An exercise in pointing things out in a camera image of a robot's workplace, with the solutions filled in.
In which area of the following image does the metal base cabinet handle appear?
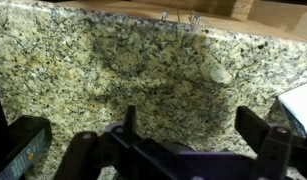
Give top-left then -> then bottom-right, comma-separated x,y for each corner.
160,7 -> 171,22
188,9 -> 203,26

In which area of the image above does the black labelled object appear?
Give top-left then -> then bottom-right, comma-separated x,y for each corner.
0,114 -> 54,180

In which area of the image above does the white blue-labelled salt cellar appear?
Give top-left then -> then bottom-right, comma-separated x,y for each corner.
277,80 -> 307,138

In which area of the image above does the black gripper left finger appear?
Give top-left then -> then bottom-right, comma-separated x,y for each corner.
54,104 -> 142,180

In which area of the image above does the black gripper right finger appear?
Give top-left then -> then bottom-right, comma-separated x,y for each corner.
234,105 -> 307,180

